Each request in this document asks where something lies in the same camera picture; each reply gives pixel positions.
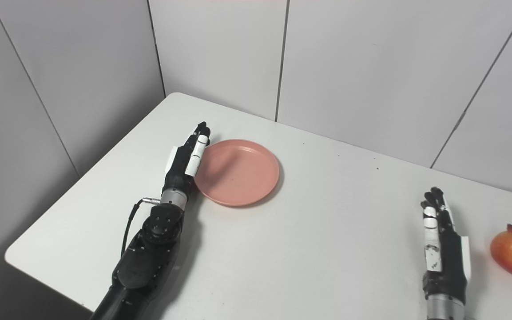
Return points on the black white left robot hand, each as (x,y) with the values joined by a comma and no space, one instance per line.
(179,166)

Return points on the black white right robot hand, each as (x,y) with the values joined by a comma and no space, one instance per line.
(451,266)

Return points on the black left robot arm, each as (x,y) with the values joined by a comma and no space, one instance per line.
(144,262)

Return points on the pink round plate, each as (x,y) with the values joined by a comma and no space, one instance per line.
(240,173)

